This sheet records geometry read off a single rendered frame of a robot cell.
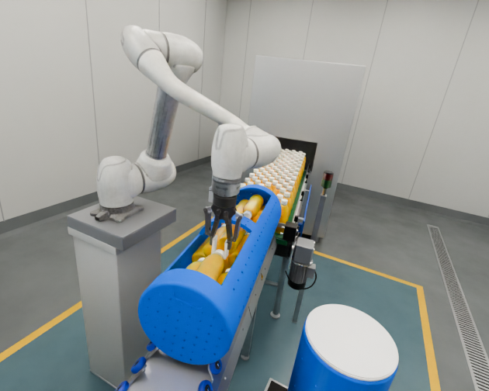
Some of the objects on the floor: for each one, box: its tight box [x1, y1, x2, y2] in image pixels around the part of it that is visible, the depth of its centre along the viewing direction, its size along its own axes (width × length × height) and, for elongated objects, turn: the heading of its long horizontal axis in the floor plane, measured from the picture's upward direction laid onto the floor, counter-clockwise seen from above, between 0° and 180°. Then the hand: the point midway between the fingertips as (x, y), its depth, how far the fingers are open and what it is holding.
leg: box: [241, 300, 258, 361], centre depth 182 cm, size 6×6×63 cm
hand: (220, 247), depth 97 cm, fingers closed on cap, 4 cm apart
